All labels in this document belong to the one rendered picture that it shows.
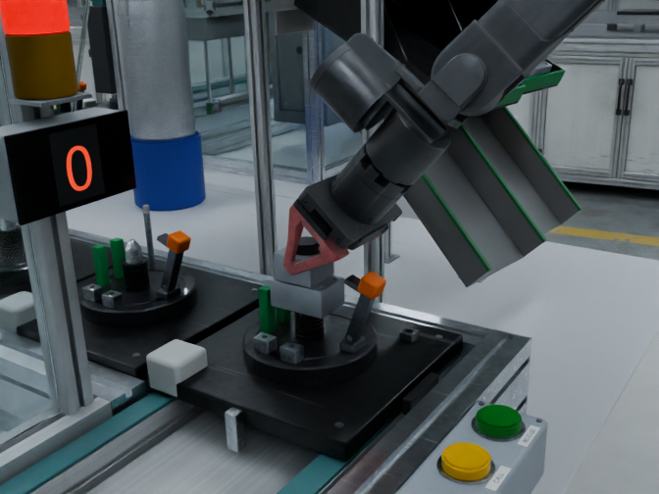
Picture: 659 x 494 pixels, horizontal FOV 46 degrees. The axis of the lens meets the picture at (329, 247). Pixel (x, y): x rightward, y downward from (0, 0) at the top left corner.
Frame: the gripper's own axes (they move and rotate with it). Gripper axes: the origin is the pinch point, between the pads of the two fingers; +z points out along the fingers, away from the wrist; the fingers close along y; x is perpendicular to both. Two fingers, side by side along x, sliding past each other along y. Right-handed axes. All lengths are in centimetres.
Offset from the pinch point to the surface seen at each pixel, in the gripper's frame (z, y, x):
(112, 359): 19.5, 11.3, -5.7
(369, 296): -3.7, 1.0, 7.4
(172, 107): 47, -58, -55
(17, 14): -11.2, 21.5, -24.5
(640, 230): 97, -348, 44
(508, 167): -2.5, -46.7, 3.0
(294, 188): 55, -83, -32
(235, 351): 12.6, 3.5, 1.9
